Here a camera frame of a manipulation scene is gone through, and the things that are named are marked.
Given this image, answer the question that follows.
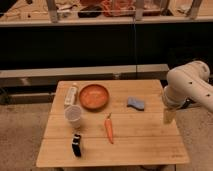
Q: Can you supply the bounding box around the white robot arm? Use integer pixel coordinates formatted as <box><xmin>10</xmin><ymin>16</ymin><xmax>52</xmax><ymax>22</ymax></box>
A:
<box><xmin>162</xmin><ymin>61</ymin><xmax>213</xmax><ymax>124</ymax></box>

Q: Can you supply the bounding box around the blue sponge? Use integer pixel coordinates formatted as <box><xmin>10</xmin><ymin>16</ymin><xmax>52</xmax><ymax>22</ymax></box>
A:
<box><xmin>127</xmin><ymin>97</ymin><xmax>145</xmax><ymax>111</ymax></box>

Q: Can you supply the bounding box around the grey bench ledge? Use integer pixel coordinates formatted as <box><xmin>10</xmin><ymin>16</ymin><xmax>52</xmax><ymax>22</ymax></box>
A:
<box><xmin>0</xmin><ymin>64</ymin><xmax>169</xmax><ymax>87</ymax></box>

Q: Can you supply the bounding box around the orange carrot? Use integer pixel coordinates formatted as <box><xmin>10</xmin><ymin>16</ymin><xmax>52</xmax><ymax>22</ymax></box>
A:
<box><xmin>104</xmin><ymin>115</ymin><xmax>114</xmax><ymax>144</ymax></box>

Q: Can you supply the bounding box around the orange plate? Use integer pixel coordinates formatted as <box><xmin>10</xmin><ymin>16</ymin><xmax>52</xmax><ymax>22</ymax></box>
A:
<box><xmin>79</xmin><ymin>84</ymin><xmax>109</xmax><ymax>110</ymax></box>

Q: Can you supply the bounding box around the clear plastic cup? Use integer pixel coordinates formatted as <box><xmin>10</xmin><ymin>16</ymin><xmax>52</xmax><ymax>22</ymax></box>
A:
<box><xmin>64</xmin><ymin>105</ymin><xmax>82</xmax><ymax>128</ymax></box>

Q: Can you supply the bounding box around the white bottle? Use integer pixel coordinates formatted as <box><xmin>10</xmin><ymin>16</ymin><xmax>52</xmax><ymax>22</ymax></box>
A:
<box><xmin>64</xmin><ymin>83</ymin><xmax>78</xmax><ymax>106</ymax></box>

